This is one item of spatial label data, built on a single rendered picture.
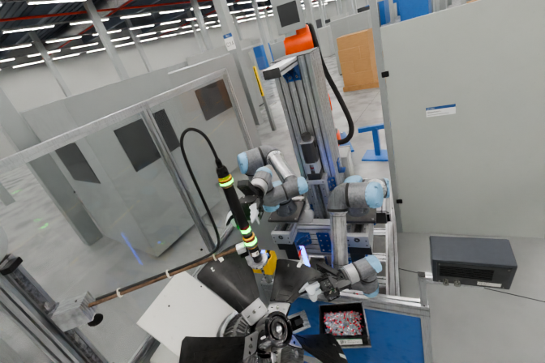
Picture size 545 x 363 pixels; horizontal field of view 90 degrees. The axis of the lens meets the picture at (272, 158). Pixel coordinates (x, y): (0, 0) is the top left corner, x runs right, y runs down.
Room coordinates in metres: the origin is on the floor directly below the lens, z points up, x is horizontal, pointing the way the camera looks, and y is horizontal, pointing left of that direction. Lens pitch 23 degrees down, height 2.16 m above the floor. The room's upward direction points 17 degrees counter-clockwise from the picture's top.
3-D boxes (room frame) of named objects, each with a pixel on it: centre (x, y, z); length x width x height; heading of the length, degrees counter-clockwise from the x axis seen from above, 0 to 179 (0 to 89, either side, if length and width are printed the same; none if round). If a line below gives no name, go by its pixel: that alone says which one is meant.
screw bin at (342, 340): (0.86, -0.08, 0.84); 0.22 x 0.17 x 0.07; 75
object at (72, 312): (0.71, 0.78, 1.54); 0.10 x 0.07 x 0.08; 96
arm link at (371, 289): (0.86, -0.23, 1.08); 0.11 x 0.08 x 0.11; 59
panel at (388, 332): (1.04, -0.10, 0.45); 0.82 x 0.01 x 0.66; 61
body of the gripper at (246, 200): (0.89, 0.12, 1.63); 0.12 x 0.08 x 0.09; 161
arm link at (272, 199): (1.04, 0.05, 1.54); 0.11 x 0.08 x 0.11; 97
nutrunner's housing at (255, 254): (0.78, 0.16, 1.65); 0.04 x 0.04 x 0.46
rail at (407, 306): (1.04, -0.10, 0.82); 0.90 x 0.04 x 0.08; 61
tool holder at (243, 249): (0.77, 0.17, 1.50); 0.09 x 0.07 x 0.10; 96
